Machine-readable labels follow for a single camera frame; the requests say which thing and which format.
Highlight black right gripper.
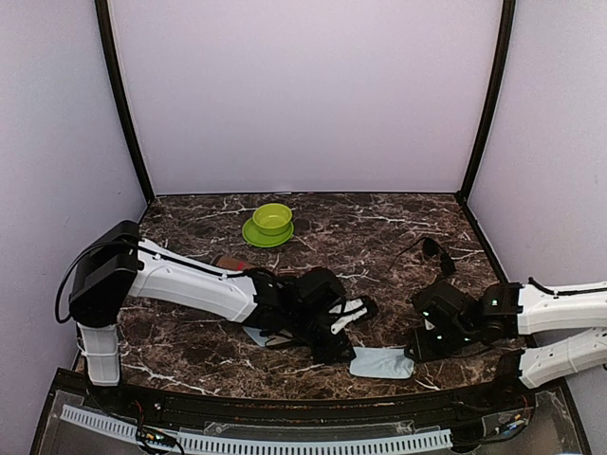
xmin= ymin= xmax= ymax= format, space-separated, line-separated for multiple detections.
xmin=405 ymin=323 xmax=476 ymax=363

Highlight light blue cloth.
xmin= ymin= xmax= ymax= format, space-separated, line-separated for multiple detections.
xmin=243 ymin=326 xmax=268 ymax=347
xmin=349 ymin=347 xmax=414 ymax=380

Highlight black sunglasses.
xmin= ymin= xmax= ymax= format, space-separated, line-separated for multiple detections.
xmin=386 ymin=236 xmax=456 ymax=278

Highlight black checkered glasses case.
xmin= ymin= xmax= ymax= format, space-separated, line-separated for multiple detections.
xmin=264 ymin=333 xmax=305 ymax=350

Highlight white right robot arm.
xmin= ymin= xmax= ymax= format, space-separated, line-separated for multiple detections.
xmin=407 ymin=280 xmax=606 ymax=411

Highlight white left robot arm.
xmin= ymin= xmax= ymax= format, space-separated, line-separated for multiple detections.
xmin=56 ymin=221 xmax=368 ymax=413

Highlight pink translucent sunglasses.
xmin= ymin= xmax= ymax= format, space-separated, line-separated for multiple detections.
xmin=276 ymin=267 xmax=314 ymax=279

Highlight green plastic plate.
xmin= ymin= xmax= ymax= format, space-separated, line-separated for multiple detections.
xmin=242 ymin=218 xmax=294 ymax=248

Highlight green plastic bowl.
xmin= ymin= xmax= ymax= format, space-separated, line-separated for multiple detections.
xmin=252 ymin=203 xmax=292 ymax=235

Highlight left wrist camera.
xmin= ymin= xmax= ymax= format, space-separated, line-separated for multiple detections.
xmin=328 ymin=296 xmax=378 ymax=335

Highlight white slotted cable duct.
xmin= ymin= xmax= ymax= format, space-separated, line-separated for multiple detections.
xmin=60 ymin=405 xmax=453 ymax=454

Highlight right black frame post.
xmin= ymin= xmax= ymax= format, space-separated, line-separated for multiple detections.
xmin=455 ymin=0 xmax=517 ymax=203

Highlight black frame post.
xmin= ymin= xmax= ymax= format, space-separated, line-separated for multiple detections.
xmin=455 ymin=0 xmax=517 ymax=203
xmin=94 ymin=0 xmax=156 ymax=205

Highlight left black frame post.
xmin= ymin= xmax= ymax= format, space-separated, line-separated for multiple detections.
xmin=94 ymin=0 xmax=156 ymax=205

